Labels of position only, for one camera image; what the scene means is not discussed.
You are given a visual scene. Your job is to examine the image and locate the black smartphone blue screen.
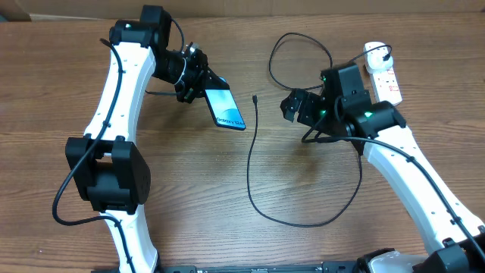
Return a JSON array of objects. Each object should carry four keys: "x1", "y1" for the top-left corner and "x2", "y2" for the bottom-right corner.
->
[{"x1": 205, "y1": 89, "x2": 246, "y2": 130}]

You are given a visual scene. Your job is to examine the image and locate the black USB charging cable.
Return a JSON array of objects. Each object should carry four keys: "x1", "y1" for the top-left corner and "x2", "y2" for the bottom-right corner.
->
[{"x1": 246, "y1": 32, "x2": 393, "y2": 229}]

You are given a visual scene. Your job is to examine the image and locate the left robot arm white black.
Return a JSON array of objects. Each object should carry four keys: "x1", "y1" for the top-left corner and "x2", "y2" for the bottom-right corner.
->
[{"x1": 65, "y1": 5, "x2": 233, "y2": 272}]

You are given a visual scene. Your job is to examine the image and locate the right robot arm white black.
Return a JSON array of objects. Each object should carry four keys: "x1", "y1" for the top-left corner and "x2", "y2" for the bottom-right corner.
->
[{"x1": 280, "y1": 62, "x2": 484, "y2": 272}]

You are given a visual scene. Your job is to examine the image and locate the white charger plug adapter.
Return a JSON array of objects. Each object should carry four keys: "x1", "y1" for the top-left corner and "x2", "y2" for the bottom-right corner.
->
[{"x1": 363, "y1": 42, "x2": 393, "y2": 74}]

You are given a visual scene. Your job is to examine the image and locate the white power strip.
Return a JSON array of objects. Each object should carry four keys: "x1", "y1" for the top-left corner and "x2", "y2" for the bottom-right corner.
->
[{"x1": 370, "y1": 68, "x2": 402, "y2": 105}]

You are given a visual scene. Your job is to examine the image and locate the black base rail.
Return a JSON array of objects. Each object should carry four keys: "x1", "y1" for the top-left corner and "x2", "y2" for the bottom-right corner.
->
[{"x1": 155, "y1": 261, "x2": 360, "y2": 273}]

